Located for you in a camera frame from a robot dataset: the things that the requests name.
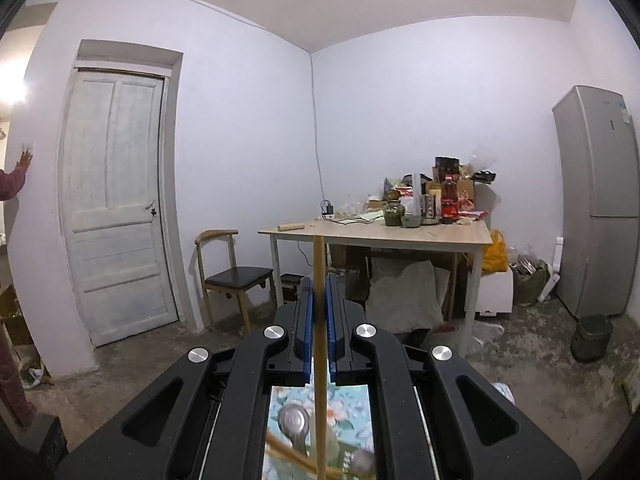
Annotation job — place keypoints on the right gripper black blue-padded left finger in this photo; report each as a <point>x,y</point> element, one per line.
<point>206,417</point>

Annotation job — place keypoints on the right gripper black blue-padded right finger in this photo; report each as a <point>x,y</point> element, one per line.
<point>432,415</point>

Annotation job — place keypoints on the wooden chopstick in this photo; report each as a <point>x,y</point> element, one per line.
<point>320,353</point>

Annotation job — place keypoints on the chopsticks in basket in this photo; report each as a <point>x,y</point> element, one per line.
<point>279,450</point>

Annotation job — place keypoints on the steel metal spoon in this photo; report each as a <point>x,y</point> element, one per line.
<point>294,423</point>

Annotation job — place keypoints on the green plastic utensil basket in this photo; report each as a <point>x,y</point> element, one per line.
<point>342,472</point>

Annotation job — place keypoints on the grey sack under table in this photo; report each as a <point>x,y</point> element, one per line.
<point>406,295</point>

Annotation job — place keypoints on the white box under table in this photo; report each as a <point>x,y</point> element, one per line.
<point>495,295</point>

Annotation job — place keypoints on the wooden chair black seat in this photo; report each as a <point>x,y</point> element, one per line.
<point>236,281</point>

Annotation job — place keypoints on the yellow plastic bag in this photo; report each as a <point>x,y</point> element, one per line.
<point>495,255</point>

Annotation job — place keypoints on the dark rice cooker pot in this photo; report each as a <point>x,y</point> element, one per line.
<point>591,338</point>

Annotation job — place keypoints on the light wooden table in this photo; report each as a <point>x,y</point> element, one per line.
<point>452,238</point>

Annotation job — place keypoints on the green glass jar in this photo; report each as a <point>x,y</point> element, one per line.
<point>393,213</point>

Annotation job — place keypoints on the red soda bottle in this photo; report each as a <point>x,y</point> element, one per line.
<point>449,200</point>

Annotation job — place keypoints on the silver tall refrigerator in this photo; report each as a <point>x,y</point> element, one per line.
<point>600,176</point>

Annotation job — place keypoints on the white panelled door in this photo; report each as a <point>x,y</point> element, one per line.
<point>110,199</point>

